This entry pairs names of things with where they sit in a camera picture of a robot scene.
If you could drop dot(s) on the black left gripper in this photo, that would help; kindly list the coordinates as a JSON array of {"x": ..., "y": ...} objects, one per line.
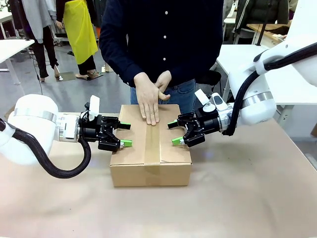
[{"x": 92, "y": 129}]

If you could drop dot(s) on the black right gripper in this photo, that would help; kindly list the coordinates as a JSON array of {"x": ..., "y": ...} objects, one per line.
[{"x": 208, "y": 125}]

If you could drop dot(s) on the brown cardboard box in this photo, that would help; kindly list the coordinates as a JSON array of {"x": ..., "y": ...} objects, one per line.
[{"x": 151, "y": 153}]

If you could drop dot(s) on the brown packing tape strip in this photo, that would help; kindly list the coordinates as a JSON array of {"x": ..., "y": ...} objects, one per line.
[{"x": 152, "y": 153}]

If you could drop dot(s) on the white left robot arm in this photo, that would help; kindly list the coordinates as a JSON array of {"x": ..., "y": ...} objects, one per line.
[{"x": 32, "y": 129}]

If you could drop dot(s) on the person's left forearm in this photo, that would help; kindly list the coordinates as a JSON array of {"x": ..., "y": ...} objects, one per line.
[{"x": 195, "y": 62}]

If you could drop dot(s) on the person's right forearm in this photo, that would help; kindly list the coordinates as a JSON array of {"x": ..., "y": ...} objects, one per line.
[{"x": 119, "y": 57}]

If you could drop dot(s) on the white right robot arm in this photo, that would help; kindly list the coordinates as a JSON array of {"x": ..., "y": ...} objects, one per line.
[{"x": 257, "y": 106}]

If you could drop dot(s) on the person's right hand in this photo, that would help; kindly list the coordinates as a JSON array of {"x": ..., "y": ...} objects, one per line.
[{"x": 148, "y": 99}]

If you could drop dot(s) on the person's left hand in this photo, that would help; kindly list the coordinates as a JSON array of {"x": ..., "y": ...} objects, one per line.
[{"x": 164, "y": 83}]

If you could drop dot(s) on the black chair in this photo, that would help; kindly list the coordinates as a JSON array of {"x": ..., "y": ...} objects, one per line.
[{"x": 210, "y": 77}]

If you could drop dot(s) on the person in dark shirt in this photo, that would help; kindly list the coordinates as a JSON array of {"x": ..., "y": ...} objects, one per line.
[{"x": 163, "y": 37}]

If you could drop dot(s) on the mannequin with yellow apron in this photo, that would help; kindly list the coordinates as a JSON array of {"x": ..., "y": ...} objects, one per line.
[{"x": 79, "y": 32}]

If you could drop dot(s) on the wooden top table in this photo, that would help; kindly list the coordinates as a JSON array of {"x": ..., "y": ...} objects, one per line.
[{"x": 270, "y": 32}]

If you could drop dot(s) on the white side table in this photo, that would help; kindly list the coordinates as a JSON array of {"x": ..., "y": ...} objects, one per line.
[{"x": 12, "y": 49}]

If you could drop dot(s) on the person in dark puffer jacket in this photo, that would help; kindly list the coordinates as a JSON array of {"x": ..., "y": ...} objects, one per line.
[{"x": 260, "y": 15}]

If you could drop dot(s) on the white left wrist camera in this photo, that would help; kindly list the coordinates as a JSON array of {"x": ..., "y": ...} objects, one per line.
[{"x": 93, "y": 106}]

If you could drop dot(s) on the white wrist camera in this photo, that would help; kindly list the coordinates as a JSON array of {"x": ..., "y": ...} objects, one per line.
[
  {"x": 93, "y": 106},
  {"x": 213, "y": 101}
]

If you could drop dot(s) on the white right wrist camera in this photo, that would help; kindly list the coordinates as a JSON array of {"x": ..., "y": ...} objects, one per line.
[{"x": 213, "y": 101}]

